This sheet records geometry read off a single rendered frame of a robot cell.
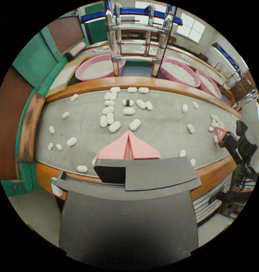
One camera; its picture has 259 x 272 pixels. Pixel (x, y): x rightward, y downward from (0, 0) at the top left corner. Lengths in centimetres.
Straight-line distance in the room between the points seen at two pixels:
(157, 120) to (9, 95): 61
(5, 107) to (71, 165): 39
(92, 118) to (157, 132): 21
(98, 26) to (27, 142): 277
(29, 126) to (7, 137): 13
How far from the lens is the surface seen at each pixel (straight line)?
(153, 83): 33
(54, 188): 34
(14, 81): 51
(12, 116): 47
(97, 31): 287
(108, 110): 25
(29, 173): 50
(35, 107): 45
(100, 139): 25
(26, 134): 43
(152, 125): 26
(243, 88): 517
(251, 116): 495
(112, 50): 30
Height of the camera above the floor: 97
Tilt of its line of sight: 77 degrees down
